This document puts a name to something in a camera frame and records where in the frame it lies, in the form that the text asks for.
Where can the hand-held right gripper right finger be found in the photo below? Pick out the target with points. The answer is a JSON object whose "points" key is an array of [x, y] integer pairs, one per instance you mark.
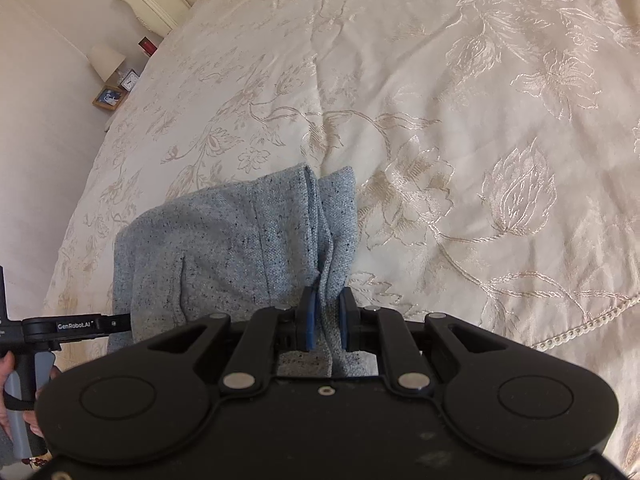
{"points": [[345, 321]]}

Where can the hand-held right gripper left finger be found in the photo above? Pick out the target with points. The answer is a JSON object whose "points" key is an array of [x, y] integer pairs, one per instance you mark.
{"points": [[311, 321]]}

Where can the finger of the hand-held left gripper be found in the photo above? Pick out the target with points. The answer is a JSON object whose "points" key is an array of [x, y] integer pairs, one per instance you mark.
{"points": [[117, 323]]}

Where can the grey speckled pants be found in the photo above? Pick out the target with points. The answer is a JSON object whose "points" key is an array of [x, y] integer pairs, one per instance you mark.
{"points": [[225, 250]]}

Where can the person's left hand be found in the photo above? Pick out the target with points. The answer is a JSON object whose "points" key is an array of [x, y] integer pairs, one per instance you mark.
{"points": [[4, 371]]}

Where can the cream nightstand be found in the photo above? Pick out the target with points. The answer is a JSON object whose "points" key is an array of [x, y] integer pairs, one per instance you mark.
{"points": [[113, 119]]}

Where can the cream embroidered bedspread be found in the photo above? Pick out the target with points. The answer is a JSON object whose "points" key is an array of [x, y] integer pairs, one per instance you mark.
{"points": [[450, 110]]}

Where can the small white alarm clock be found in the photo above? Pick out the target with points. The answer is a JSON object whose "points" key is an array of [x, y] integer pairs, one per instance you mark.
{"points": [[131, 80]]}

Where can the cream shade table lamp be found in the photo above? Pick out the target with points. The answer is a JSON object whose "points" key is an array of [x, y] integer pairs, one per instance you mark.
{"points": [[105, 60]]}

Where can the wooden photo frame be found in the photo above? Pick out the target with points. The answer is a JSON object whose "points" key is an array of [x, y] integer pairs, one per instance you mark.
{"points": [[108, 97]]}

